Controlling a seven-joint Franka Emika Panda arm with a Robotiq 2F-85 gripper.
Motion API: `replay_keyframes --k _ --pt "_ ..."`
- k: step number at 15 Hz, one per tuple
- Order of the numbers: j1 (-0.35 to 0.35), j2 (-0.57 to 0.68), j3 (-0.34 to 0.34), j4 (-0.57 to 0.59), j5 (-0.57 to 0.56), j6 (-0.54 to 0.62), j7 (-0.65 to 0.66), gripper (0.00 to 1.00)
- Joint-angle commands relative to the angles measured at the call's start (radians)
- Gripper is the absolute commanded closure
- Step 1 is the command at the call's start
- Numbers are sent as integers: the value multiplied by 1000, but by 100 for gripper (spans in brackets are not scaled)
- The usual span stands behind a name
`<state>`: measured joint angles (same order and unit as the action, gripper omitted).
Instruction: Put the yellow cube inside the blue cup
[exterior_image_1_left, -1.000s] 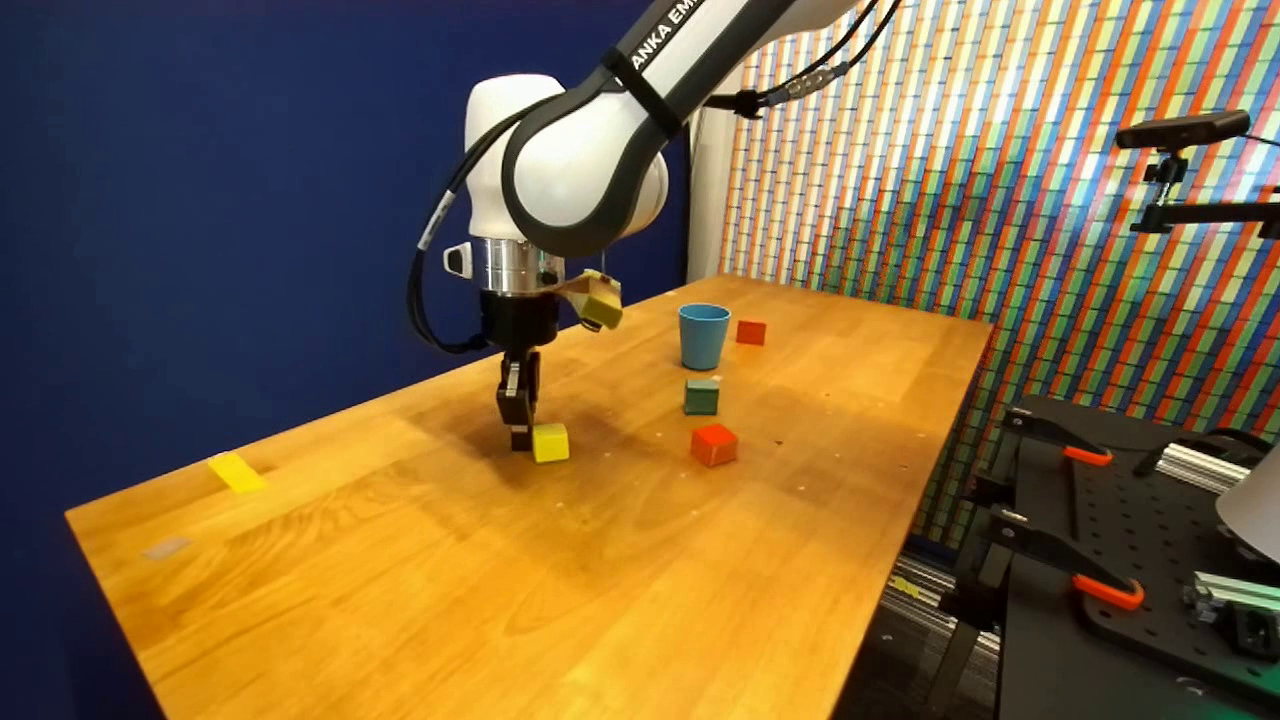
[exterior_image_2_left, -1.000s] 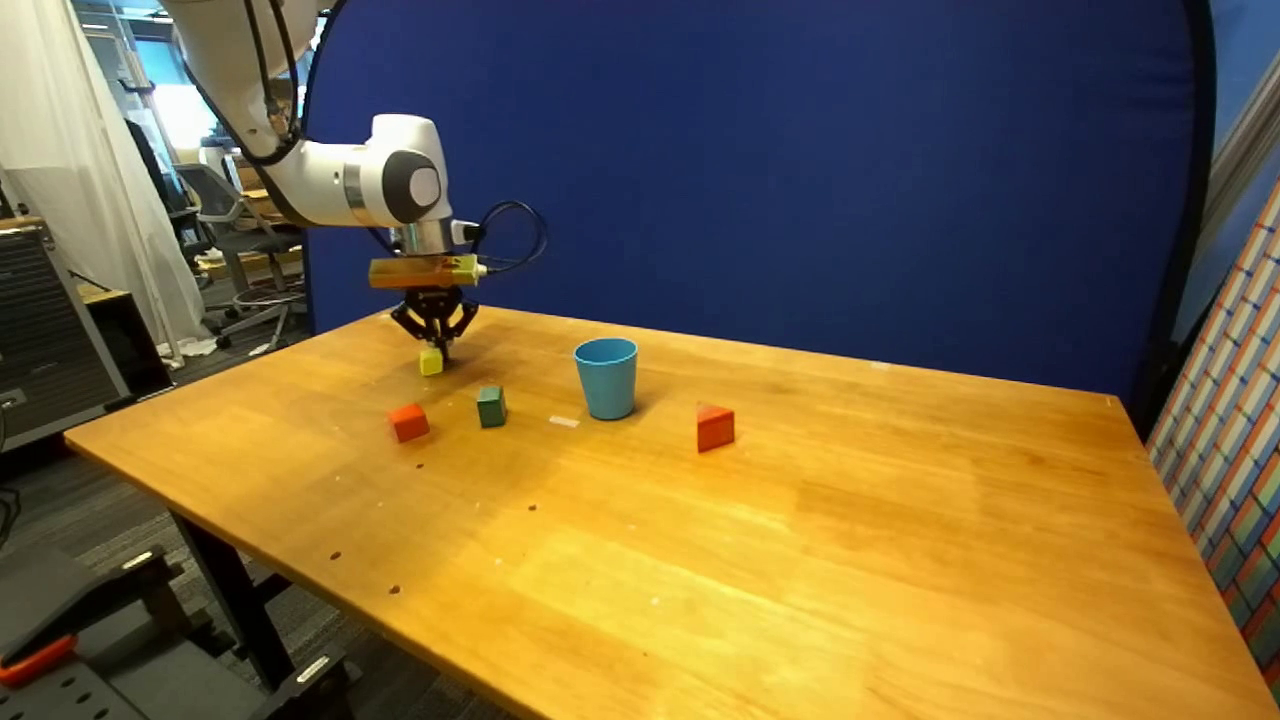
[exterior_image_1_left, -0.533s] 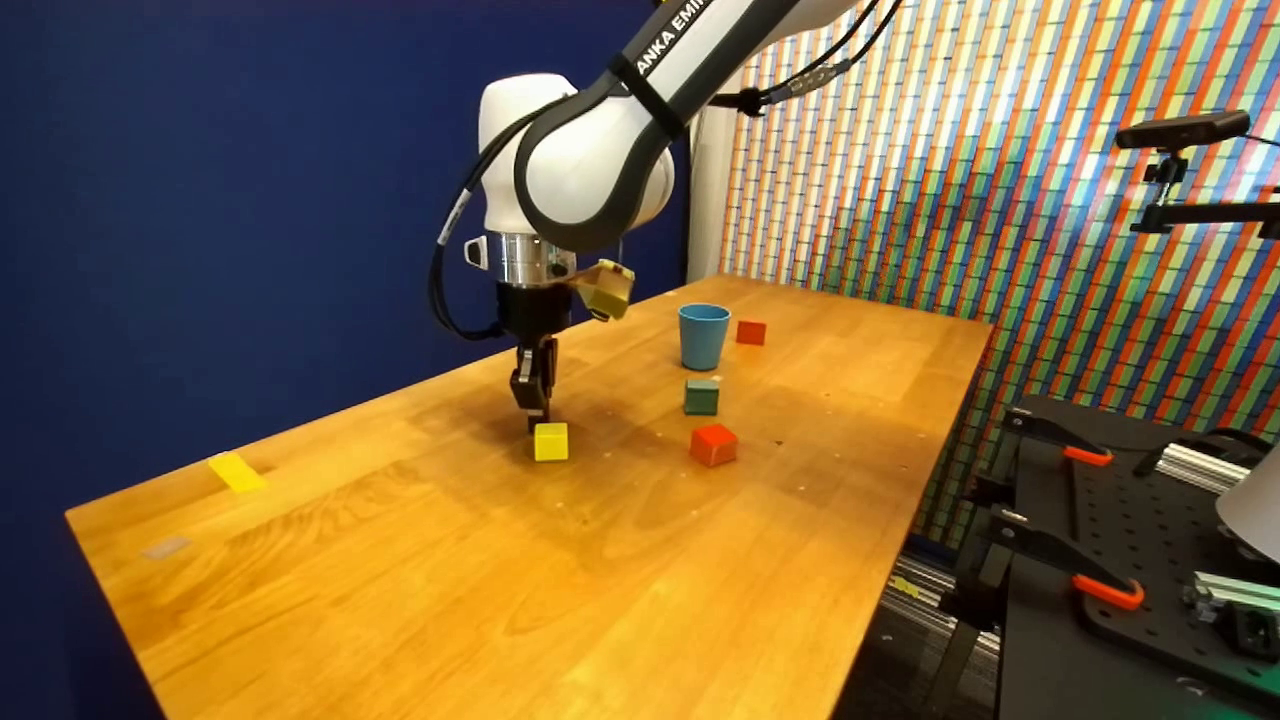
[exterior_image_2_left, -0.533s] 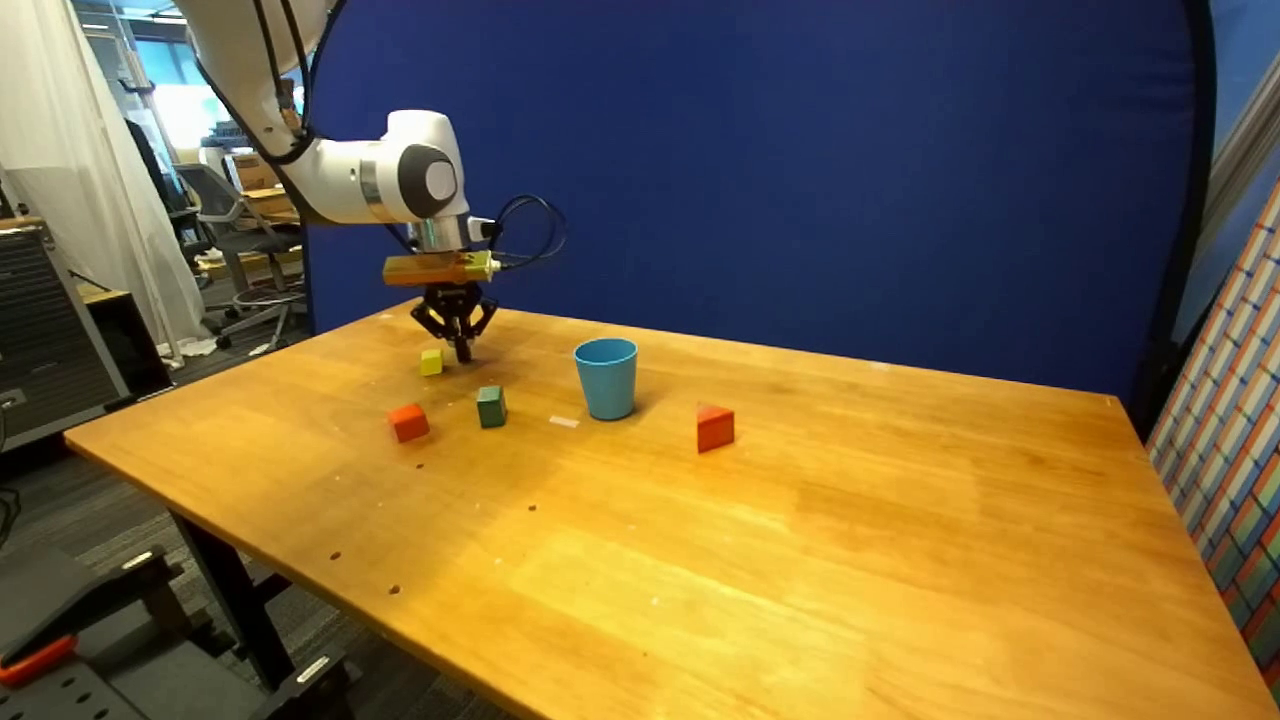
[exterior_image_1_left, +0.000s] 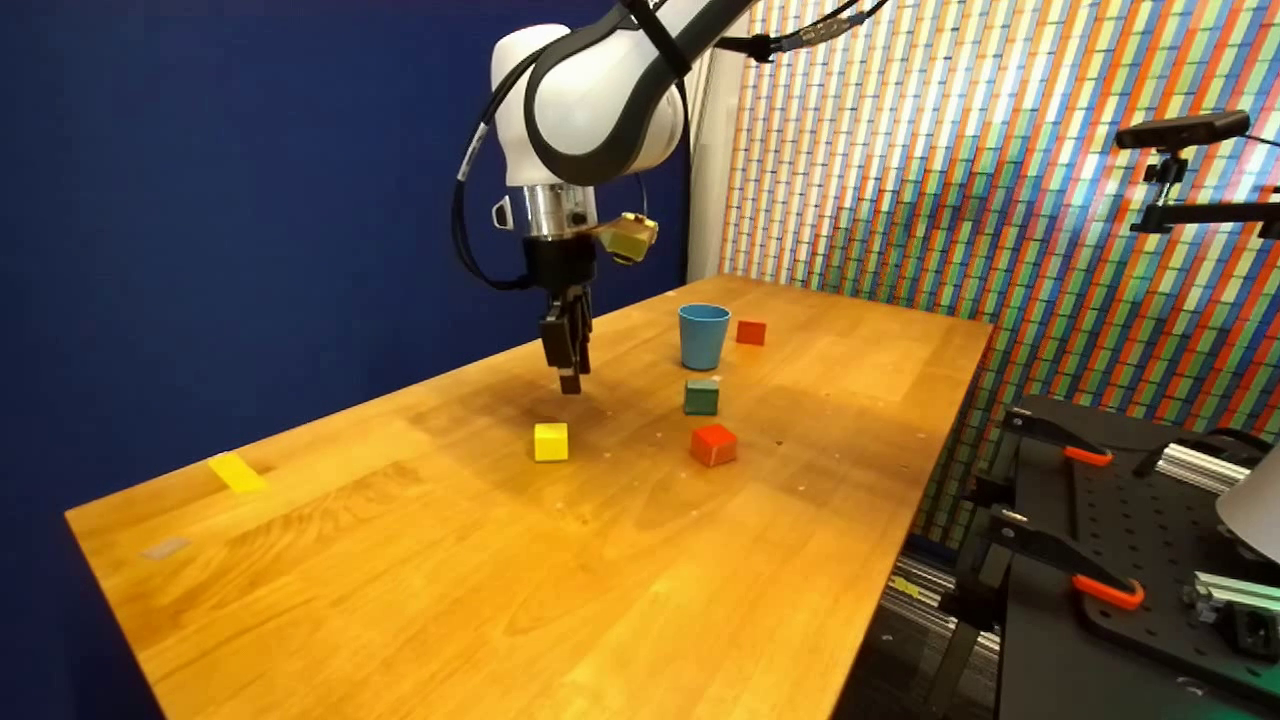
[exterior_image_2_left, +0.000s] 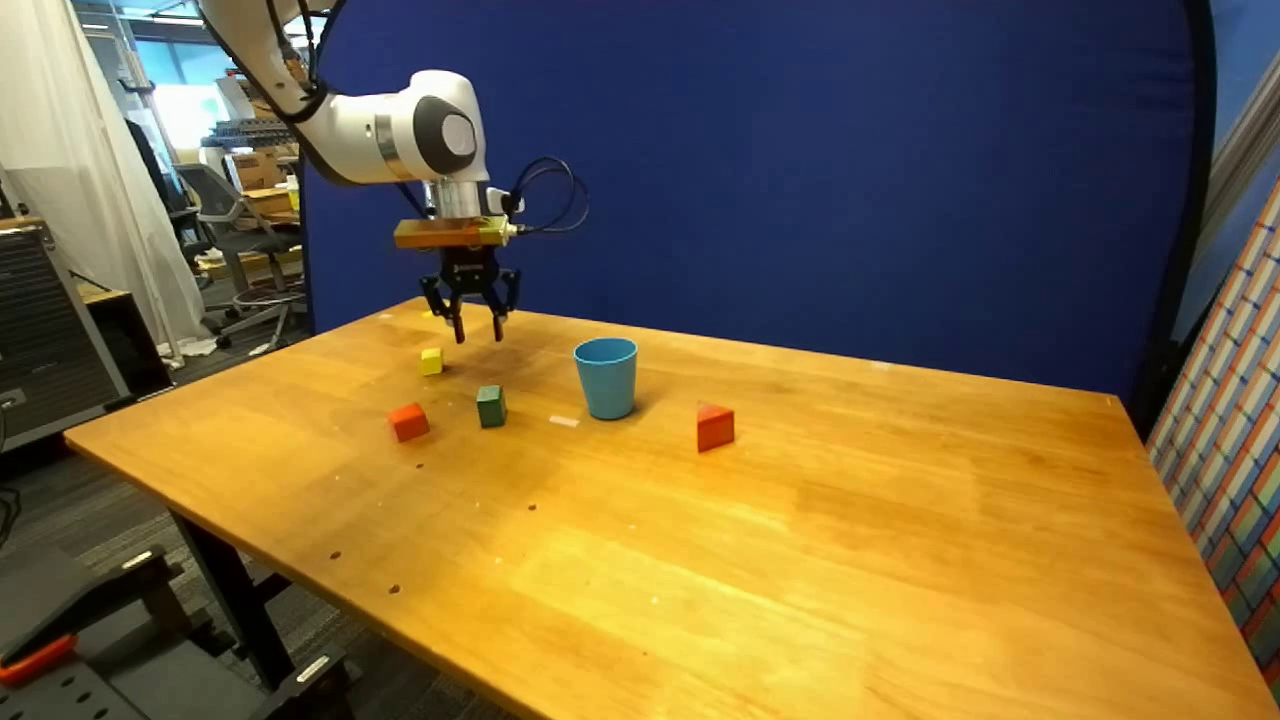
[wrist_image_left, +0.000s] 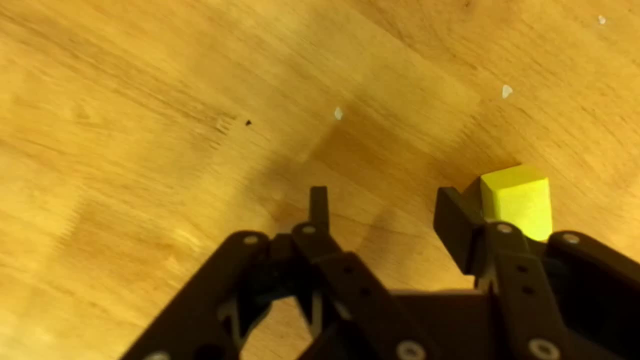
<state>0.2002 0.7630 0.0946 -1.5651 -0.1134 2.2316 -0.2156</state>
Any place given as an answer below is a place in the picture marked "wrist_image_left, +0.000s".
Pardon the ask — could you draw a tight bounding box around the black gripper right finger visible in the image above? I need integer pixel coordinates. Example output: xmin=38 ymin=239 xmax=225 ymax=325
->
xmin=432 ymin=186 xmax=640 ymax=360

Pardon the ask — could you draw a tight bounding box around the yellow cube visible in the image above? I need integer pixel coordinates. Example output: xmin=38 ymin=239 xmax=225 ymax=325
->
xmin=478 ymin=162 xmax=556 ymax=244

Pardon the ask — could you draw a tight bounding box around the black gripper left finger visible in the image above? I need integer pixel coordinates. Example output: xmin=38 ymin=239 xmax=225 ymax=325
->
xmin=117 ymin=184 xmax=435 ymax=360

